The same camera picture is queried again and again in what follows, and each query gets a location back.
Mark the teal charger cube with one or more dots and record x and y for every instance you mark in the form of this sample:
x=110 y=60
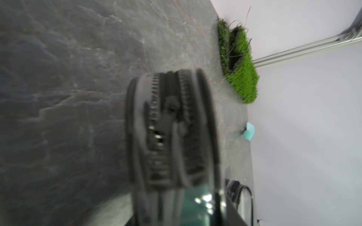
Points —
x=198 y=206

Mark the teal garden trowel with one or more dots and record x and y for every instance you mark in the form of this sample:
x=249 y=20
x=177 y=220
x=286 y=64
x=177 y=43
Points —
x=249 y=131

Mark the green artificial grass mat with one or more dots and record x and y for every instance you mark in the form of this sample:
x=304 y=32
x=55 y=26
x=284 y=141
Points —
x=237 y=61

